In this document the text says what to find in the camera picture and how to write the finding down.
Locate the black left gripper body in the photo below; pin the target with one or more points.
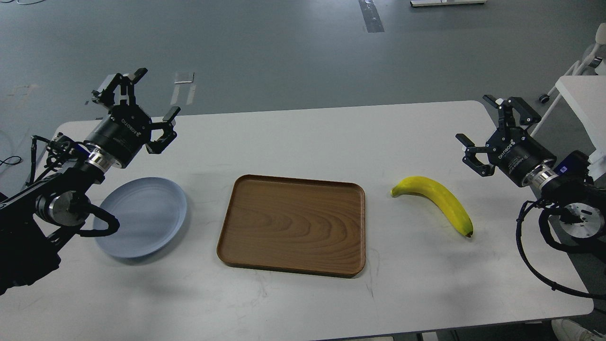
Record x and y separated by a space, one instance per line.
122 133

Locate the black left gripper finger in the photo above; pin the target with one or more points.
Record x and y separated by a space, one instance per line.
117 90
167 127

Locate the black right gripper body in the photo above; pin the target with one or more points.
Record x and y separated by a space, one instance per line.
516 154

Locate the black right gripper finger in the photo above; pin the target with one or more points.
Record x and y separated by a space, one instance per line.
514 113
470 157

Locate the yellow banana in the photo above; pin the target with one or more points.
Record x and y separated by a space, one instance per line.
440 196

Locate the light blue plate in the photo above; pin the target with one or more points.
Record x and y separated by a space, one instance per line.
150 211

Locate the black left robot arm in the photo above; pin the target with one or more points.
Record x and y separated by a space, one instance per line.
37 222

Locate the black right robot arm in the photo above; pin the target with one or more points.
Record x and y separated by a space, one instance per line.
572 217

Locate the white side table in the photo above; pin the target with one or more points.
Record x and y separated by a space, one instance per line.
586 96

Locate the white board on floor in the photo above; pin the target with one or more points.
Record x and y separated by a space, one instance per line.
433 3

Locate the brown wooden tray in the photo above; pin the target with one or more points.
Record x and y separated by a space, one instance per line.
303 226

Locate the white shoe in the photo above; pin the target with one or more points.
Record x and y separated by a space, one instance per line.
568 330

